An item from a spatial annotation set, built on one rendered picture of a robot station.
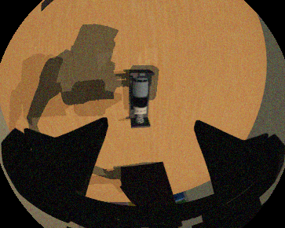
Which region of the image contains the small dark grey square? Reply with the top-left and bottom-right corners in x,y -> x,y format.
41,0 -> 53,11

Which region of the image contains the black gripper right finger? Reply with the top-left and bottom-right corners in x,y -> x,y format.
193,120 -> 269,193

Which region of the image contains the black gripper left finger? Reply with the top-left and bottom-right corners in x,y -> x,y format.
24,117 -> 108,196

